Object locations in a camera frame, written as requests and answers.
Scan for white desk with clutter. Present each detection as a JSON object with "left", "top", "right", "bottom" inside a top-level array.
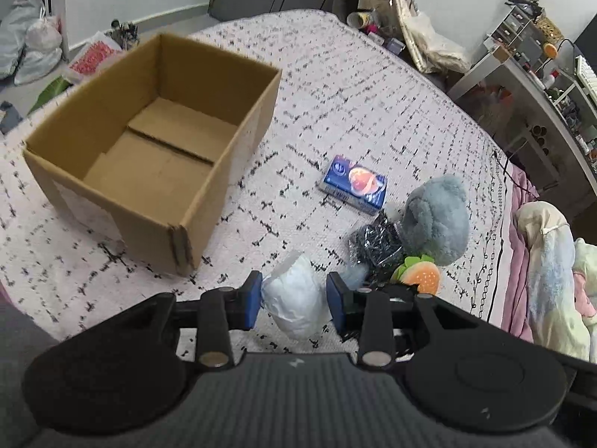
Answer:
[{"left": 448, "top": 0, "right": 596, "bottom": 190}]

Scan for black crinkly plastic bag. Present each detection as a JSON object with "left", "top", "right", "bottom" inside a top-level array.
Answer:
[{"left": 348, "top": 211, "right": 406, "bottom": 285}]

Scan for green cartoon floor mat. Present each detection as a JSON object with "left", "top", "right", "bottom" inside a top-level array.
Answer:
[{"left": 28, "top": 76, "right": 73, "bottom": 115}]

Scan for open cardboard box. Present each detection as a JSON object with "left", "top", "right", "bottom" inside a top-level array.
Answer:
[{"left": 23, "top": 34, "right": 281, "bottom": 276}]

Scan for red white plastic bag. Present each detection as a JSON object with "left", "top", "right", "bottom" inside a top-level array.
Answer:
[{"left": 62, "top": 32, "right": 122, "bottom": 84}]

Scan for cream tote bag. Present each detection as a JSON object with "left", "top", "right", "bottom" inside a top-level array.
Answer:
[{"left": 393, "top": 0, "right": 471, "bottom": 74}]

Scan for white soft bundle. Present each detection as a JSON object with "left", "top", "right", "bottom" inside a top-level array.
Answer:
[{"left": 261, "top": 251, "right": 328, "bottom": 341}]

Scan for orange burger plush toy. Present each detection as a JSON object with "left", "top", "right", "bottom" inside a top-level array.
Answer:
[{"left": 391, "top": 255, "right": 441, "bottom": 295}]

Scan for grey drawer organizer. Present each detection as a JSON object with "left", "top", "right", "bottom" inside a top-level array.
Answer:
[{"left": 491, "top": 6, "right": 546, "bottom": 62}]

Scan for grey-blue plush toy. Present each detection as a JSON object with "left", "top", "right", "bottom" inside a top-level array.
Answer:
[{"left": 398, "top": 175, "right": 469, "bottom": 266}]

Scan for white black patterned bedspread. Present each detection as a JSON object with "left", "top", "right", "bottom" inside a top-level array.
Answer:
[{"left": 1, "top": 10, "right": 513, "bottom": 339}]

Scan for paper cup on floor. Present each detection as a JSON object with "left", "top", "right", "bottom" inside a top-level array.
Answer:
[{"left": 346, "top": 11, "right": 375, "bottom": 30}]

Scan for black cable on bed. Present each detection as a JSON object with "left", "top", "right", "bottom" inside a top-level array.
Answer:
[{"left": 491, "top": 149, "right": 543, "bottom": 197}]

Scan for pink bed sheet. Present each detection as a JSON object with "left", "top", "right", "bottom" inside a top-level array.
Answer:
[{"left": 501, "top": 165, "right": 538, "bottom": 343}]

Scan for grey white garbage bags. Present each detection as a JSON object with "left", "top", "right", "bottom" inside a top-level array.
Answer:
[{"left": 1, "top": 0, "right": 63, "bottom": 86}]

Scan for blue tissue pack planet print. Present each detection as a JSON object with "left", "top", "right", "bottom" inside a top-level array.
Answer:
[{"left": 319, "top": 155, "right": 388, "bottom": 215}]

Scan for pastel crumpled blanket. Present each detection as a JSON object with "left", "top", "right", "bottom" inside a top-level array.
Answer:
[{"left": 516, "top": 201, "right": 596, "bottom": 363}]

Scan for black white shoes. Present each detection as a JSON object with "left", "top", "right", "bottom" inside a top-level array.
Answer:
[{"left": 109, "top": 19, "right": 140, "bottom": 51}]

